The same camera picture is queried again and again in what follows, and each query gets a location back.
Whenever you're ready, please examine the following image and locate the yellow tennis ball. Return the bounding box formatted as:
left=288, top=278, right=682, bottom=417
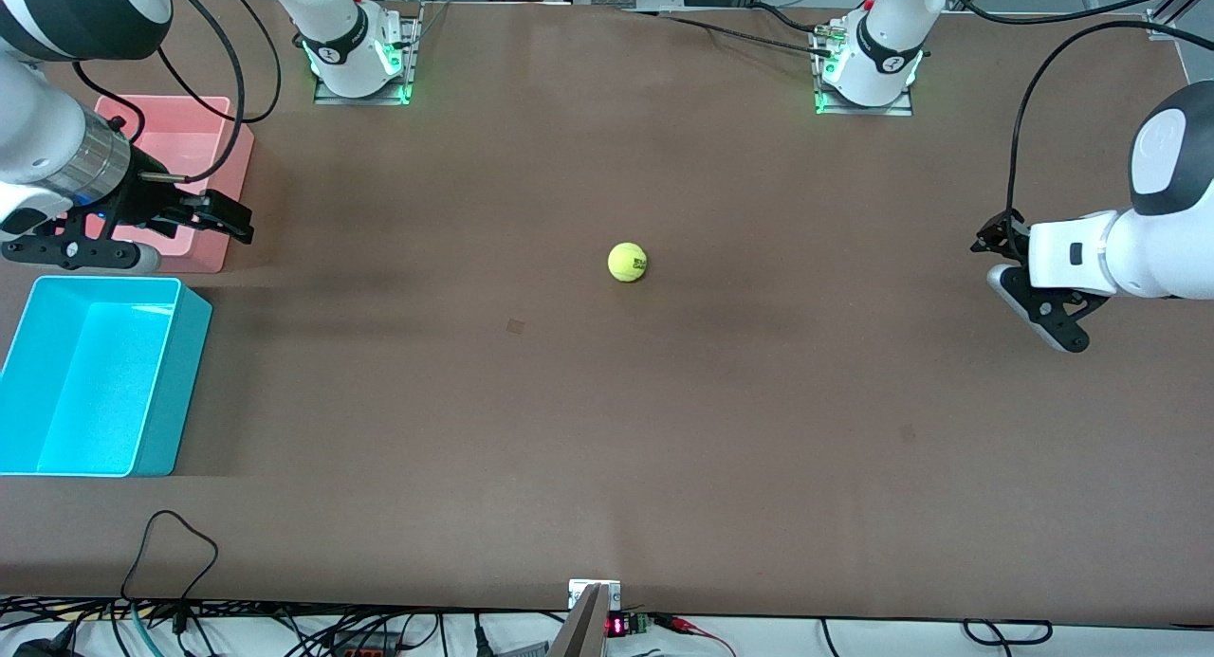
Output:
left=607, top=242, right=649, bottom=283

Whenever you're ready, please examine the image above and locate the pink plastic bin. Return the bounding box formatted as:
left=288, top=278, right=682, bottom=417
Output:
left=55, top=95, right=255, bottom=275

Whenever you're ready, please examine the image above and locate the blue plastic bin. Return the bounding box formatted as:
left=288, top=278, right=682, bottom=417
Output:
left=0, top=276, right=213, bottom=478

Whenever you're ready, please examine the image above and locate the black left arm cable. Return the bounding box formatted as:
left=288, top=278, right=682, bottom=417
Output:
left=1005, top=17, right=1214, bottom=262

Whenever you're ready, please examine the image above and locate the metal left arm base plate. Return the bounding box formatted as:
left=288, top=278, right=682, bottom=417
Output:
left=813, top=22, right=915, bottom=119

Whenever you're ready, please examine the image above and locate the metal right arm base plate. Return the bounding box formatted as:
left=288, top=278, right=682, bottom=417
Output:
left=313, top=1, right=423, bottom=107

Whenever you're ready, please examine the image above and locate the aluminium frame corner post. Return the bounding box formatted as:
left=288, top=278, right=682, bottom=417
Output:
left=1143, top=0, right=1214, bottom=42

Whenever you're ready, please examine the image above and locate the black looped thin cable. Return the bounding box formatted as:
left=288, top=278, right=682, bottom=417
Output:
left=120, top=510, right=220, bottom=631

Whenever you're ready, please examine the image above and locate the black cable across table edge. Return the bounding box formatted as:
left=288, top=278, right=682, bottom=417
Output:
left=616, top=3, right=840, bottom=59

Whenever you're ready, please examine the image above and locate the black coiled cable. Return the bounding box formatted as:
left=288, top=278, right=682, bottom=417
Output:
left=962, top=618, right=1055, bottom=648

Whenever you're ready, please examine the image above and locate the tangled black cable bundle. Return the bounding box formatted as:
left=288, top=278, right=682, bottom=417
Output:
left=0, top=595, right=551, bottom=657

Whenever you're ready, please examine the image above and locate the red clip lead cable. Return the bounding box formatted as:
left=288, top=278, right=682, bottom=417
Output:
left=653, top=613, right=739, bottom=657

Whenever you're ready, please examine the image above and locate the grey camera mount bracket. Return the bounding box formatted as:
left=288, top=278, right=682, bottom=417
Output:
left=548, top=578, right=623, bottom=657

